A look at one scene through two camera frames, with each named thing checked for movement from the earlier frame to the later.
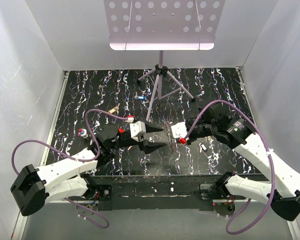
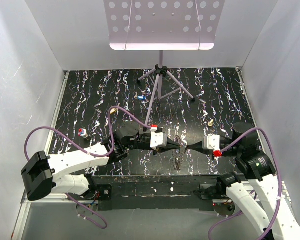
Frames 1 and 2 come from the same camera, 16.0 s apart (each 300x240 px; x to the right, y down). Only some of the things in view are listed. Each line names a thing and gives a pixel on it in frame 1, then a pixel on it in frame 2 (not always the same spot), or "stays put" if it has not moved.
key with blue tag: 139,97 stays put
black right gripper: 191,139 -> 197,146
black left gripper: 147,146 -> 170,145
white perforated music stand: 163,25 stays put
